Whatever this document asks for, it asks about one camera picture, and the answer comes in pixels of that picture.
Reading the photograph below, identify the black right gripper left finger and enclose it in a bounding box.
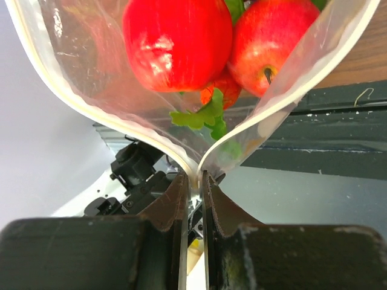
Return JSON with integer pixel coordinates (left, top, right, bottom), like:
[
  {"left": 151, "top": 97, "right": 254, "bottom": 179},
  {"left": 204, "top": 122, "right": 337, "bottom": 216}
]
[{"left": 1, "top": 173, "right": 189, "bottom": 289}]

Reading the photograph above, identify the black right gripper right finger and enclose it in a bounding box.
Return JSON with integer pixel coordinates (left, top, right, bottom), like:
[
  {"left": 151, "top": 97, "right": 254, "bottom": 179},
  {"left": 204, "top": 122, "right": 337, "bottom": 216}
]
[{"left": 201, "top": 172, "right": 386, "bottom": 289}]

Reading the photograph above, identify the orange carrot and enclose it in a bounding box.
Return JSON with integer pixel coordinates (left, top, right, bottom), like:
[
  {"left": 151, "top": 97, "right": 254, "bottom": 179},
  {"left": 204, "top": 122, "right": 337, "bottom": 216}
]
[{"left": 170, "top": 68, "right": 242, "bottom": 141}]

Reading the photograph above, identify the red apple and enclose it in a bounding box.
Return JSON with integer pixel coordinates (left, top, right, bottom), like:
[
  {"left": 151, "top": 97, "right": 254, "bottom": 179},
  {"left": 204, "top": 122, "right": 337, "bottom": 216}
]
[
  {"left": 122, "top": 1, "right": 233, "bottom": 92},
  {"left": 227, "top": 1, "right": 320, "bottom": 97}
]

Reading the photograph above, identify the clear polka-dot zip bag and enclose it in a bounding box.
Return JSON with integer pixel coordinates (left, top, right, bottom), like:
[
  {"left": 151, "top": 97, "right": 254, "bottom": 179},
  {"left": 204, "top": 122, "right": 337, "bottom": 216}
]
[{"left": 6, "top": 1, "right": 379, "bottom": 183}]

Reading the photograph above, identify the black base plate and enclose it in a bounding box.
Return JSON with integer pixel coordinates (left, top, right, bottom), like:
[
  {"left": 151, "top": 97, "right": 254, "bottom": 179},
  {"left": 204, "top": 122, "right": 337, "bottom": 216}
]
[{"left": 243, "top": 80, "right": 386, "bottom": 180}]

